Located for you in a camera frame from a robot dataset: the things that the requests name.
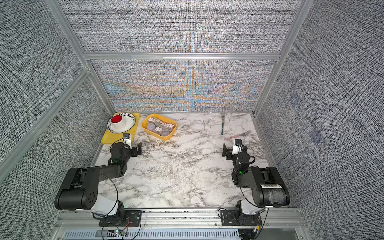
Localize pink handled fork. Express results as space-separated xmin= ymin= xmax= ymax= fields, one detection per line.
xmin=224 ymin=131 xmax=252 ymax=141

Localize white cup red inside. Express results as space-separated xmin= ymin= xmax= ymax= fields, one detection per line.
xmin=111 ymin=115 xmax=123 ymax=126

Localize white patterned bowl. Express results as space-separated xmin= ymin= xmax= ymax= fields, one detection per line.
xmin=107 ymin=113 xmax=136 ymax=134

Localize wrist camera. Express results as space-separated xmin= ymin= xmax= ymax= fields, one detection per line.
xmin=232 ymin=139 xmax=243 ymax=155
xmin=122 ymin=133 xmax=132 ymax=149

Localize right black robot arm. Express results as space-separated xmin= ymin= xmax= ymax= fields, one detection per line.
xmin=222 ymin=139 xmax=291 ymax=218

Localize yellow flat tray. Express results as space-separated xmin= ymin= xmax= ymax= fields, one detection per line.
xmin=101 ymin=113 xmax=141 ymax=145

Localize round clear clip jar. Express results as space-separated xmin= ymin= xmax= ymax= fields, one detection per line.
xmin=147 ymin=123 xmax=157 ymax=132

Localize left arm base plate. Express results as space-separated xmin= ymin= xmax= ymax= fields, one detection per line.
xmin=99 ymin=211 xmax=143 ymax=228

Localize yellow plastic storage box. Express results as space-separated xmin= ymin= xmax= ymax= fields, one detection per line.
xmin=142 ymin=114 xmax=178 ymax=141

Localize green handled fork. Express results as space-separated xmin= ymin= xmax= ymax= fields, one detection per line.
xmin=221 ymin=113 xmax=225 ymax=135

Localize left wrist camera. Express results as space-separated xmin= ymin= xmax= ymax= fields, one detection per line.
xmin=122 ymin=133 xmax=132 ymax=149

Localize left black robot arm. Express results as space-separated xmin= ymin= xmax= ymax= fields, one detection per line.
xmin=55 ymin=142 xmax=142 ymax=219

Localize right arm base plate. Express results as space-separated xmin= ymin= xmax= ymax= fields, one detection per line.
xmin=218 ymin=209 xmax=263 ymax=227

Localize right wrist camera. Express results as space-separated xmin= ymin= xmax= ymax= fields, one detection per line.
xmin=232 ymin=139 xmax=243 ymax=155

